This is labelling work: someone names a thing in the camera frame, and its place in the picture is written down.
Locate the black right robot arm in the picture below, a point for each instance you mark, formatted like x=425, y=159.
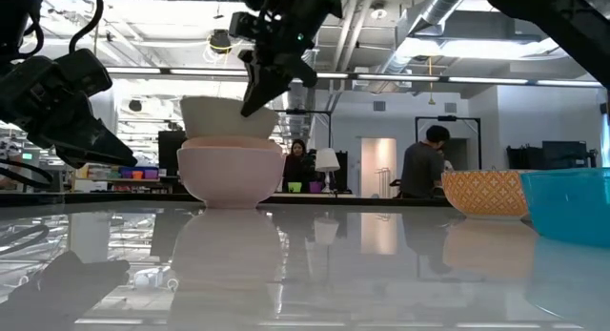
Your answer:
x=562, y=21

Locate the pale pink large bowl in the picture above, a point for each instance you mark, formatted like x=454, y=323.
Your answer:
x=231, y=178

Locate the blue translucent bowl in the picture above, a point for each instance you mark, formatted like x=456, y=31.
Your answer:
x=572, y=207

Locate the black stand frame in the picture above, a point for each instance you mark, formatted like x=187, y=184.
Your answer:
x=448, y=118
x=310, y=112

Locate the standing person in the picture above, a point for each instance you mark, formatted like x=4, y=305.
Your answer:
x=421, y=166

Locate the white table lamp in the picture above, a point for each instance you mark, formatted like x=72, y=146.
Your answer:
x=327, y=160

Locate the black equipment bench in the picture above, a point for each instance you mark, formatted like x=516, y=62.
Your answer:
x=553, y=155

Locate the purple container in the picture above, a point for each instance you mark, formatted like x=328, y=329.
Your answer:
x=315, y=186

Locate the seated person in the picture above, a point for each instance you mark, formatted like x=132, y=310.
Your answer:
x=296, y=166

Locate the cream white bowl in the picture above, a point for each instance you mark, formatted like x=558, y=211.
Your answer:
x=214, y=118

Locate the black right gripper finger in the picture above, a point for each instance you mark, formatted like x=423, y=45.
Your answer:
x=262, y=85
x=304, y=76

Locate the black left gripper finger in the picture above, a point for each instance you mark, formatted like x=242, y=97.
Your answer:
x=102, y=140
x=76, y=159

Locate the green container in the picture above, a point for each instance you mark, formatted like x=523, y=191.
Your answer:
x=295, y=187

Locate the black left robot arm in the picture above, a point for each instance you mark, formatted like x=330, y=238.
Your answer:
x=16, y=11

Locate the orange patterned bowl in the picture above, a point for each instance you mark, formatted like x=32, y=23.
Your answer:
x=483, y=192

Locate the silver ventilation duct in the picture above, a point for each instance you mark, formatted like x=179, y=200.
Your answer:
x=419, y=26

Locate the orange storage bin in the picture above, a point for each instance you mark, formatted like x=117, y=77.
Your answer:
x=137, y=174

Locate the black monitor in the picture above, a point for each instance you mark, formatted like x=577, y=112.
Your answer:
x=169, y=152

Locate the purple storage bin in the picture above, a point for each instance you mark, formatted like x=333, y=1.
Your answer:
x=126, y=173
x=151, y=173

